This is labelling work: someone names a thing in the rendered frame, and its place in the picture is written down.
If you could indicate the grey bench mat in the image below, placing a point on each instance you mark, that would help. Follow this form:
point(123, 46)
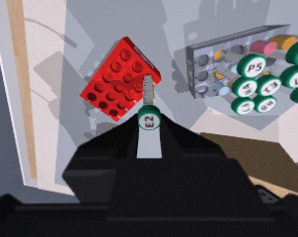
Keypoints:
point(161, 29)

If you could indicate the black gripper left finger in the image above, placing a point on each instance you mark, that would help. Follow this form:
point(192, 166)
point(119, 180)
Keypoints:
point(113, 142)

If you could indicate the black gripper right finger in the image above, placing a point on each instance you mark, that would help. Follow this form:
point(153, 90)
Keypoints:
point(185, 143)

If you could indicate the grey tube rack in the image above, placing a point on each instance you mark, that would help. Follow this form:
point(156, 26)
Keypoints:
point(200, 70)

